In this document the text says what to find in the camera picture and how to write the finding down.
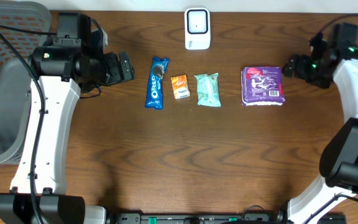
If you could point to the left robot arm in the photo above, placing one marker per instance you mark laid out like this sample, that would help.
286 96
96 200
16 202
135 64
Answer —
38 190

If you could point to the blue Oreo cookie pack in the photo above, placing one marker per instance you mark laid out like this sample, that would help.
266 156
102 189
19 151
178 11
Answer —
154 96

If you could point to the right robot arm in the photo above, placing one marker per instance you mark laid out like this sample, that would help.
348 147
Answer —
338 167

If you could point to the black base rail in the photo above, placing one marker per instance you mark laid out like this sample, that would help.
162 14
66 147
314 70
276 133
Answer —
136 218

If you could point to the mint green wipes pack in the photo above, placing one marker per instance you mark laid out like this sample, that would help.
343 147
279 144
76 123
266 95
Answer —
208 90

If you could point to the red purple pad pack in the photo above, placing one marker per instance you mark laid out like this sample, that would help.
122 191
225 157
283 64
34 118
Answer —
262 86

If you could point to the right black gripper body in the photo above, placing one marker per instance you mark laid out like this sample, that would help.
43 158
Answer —
299 68

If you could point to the orange tissue packet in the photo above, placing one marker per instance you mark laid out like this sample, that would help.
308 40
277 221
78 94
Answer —
180 87

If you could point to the grey plastic mesh basket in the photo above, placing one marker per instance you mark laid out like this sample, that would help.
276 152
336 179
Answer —
23 24

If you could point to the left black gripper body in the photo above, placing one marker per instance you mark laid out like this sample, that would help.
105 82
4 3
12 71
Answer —
114 70

